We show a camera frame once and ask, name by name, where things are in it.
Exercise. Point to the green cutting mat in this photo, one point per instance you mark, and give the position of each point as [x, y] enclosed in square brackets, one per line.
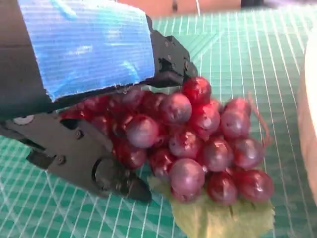
[247, 54]

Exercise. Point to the white square plate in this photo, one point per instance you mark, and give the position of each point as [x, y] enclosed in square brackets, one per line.
[309, 124]

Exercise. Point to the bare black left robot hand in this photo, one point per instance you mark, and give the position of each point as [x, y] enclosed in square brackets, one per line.
[81, 49]

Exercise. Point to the red toy grape bunch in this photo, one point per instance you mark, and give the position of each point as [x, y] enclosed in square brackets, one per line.
[188, 143]

